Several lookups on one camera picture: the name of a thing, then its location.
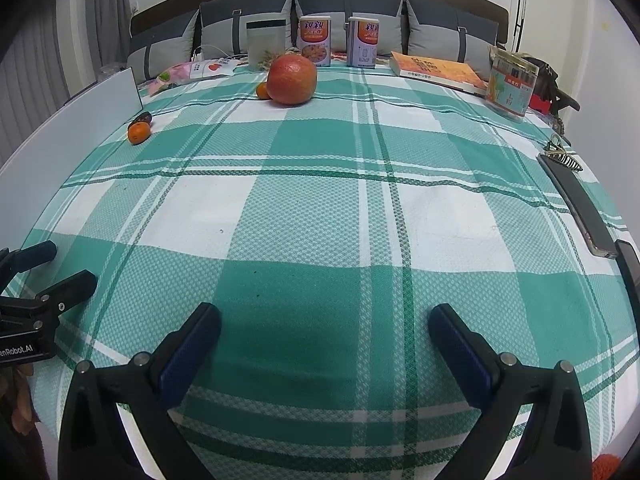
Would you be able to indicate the hair claw clip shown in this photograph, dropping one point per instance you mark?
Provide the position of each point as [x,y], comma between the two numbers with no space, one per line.
[561,152]

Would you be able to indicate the black flat device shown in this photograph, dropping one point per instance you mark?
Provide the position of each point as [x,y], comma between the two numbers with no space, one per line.
[631,267]

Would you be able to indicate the clear jar with black lid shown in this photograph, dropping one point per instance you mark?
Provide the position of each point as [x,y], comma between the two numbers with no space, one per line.
[265,45]

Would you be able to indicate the white wall conduit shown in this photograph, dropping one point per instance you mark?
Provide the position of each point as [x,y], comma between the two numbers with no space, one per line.
[521,5]

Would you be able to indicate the black smartphone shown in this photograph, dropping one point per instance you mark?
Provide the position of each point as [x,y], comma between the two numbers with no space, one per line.
[575,205]

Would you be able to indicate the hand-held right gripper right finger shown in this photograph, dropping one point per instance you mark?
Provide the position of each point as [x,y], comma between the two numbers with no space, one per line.
[460,355]

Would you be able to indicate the red pomegranate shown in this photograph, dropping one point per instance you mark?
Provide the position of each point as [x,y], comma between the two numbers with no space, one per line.
[292,81]

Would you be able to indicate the orange fuzzy cloth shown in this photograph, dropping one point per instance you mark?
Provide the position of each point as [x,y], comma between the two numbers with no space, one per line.
[606,467]

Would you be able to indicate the white snack packet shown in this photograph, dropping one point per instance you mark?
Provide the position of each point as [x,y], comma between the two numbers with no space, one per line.
[215,67]

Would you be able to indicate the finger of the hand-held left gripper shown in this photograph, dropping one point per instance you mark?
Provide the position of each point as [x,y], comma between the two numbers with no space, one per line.
[70,287]
[35,256]

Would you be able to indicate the red label food can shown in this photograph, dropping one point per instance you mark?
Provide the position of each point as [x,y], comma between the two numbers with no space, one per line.
[315,41]

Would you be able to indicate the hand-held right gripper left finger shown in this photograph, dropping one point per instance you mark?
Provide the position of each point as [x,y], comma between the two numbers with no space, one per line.
[192,355]

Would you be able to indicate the dark brown fruit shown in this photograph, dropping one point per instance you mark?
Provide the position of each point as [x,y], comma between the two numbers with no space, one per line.
[142,119]

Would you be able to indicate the green white plaid tablecloth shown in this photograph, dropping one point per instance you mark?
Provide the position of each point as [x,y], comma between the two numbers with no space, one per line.
[325,220]

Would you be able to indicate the small tangerine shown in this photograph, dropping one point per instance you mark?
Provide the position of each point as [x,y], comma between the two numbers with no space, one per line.
[263,91]

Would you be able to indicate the person's left hand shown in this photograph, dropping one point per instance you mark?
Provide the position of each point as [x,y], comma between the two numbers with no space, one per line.
[20,405]

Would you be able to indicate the colourful printed tin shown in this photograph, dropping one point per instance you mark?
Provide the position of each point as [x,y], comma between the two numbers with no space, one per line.
[512,85]

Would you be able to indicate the small orange kumquat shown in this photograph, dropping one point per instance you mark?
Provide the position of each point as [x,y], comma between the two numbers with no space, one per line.
[138,134]

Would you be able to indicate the grey curtain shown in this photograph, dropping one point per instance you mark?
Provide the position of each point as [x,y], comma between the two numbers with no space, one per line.
[40,60]

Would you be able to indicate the pink snack packet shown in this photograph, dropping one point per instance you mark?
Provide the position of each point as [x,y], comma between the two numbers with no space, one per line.
[172,78]

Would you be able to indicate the white blue label food can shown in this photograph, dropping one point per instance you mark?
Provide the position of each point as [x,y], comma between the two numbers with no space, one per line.
[363,42]

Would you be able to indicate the orange cover book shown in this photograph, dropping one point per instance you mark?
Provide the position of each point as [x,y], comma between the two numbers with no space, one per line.
[440,72]

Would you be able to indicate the white cardboard box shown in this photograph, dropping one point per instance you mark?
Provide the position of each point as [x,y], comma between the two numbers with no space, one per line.
[75,120]

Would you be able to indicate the dark bag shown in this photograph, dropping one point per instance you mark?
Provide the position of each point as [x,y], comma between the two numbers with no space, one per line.
[550,76]

